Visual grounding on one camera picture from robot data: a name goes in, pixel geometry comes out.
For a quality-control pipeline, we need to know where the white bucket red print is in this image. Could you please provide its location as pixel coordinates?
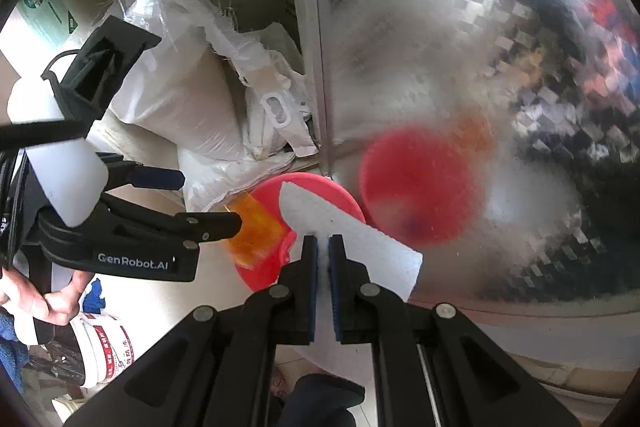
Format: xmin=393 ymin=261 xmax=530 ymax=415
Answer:
xmin=70 ymin=312 xmax=136 ymax=388

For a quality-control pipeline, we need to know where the white foam piece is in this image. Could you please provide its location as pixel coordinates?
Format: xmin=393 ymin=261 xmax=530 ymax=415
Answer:
xmin=279 ymin=179 xmax=423 ymax=308

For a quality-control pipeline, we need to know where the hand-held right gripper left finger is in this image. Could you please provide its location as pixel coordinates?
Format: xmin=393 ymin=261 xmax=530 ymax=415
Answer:
xmin=62 ymin=234 xmax=321 ymax=427

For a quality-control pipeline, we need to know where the glossy cabinet door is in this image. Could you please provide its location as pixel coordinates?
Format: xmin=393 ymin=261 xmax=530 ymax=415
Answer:
xmin=285 ymin=0 xmax=640 ymax=308

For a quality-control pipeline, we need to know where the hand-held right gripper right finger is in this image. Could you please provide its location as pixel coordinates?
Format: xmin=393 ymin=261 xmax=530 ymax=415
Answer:
xmin=327 ymin=233 xmax=581 ymax=427

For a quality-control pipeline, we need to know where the flat white woven sack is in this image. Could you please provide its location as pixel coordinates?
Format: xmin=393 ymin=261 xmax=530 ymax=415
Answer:
xmin=177 ymin=147 xmax=321 ymax=212

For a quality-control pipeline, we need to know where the person's left hand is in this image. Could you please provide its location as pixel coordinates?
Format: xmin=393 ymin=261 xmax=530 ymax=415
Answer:
xmin=0 ymin=268 xmax=93 ymax=325

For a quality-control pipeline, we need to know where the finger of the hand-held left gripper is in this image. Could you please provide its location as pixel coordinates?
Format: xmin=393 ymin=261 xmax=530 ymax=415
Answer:
xmin=100 ymin=153 xmax=187 ymax=194
xmin=105 ymin=196 xmax=244 ymax=254

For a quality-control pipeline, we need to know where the orange plastic wrapper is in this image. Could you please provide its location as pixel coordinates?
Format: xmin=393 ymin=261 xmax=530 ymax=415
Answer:
xmin=222 ymin=193 xmax=296 ymax=270

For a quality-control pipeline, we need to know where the person's dark trouser leg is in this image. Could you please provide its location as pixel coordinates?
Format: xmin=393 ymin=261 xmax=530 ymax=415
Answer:
xmin=290 ymin=372 xmax=366 ymax=427

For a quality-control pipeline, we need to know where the white plastic bag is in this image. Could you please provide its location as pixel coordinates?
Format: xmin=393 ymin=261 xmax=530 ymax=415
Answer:
xmin=242 ymin=22 xmax=321 ymax=158

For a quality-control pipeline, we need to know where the red plastic basin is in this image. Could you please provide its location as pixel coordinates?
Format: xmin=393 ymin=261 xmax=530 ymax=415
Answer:
xmin=235 ymin=172 xmax=367 ymax=293

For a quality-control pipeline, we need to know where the white carton green print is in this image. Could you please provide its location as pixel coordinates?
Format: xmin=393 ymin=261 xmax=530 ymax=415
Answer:
xmin=15 ymin=0 xmax=81 ymax=48

